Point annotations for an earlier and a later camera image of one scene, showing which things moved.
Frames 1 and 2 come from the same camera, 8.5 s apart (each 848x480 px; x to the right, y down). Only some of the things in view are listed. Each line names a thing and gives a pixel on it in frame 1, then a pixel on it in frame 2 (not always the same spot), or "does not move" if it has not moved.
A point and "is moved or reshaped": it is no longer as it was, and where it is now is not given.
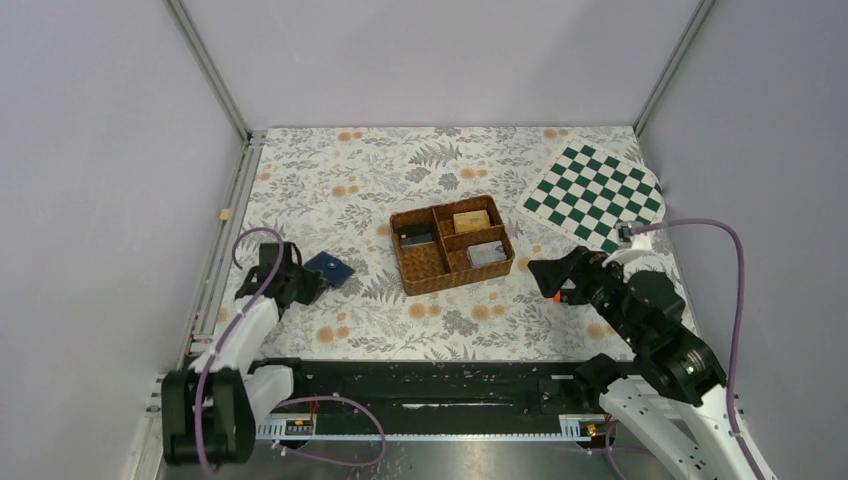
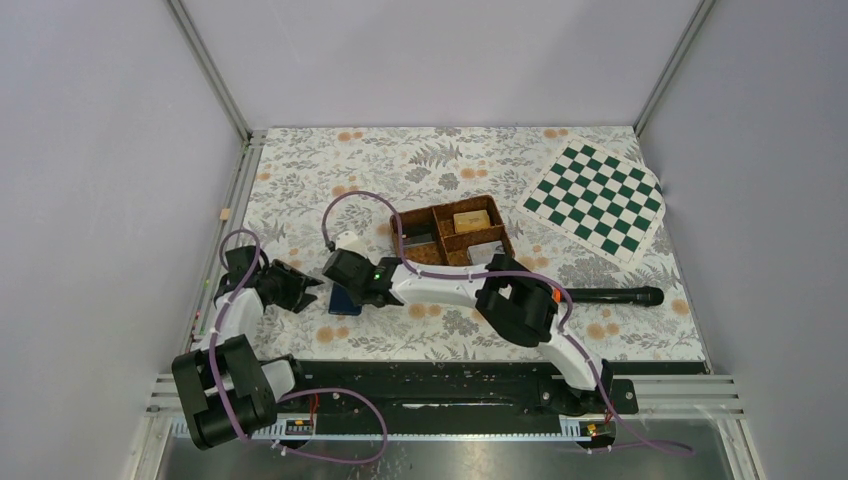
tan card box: x=471 y=221 does not move
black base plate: x=449 y=388 does not move
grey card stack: x=487 y=252 does not move
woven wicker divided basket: x=450 y=245 does not move
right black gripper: x=549 y=274 -> x=357 y=299
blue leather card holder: x=336 y=271 is moved or reshaped
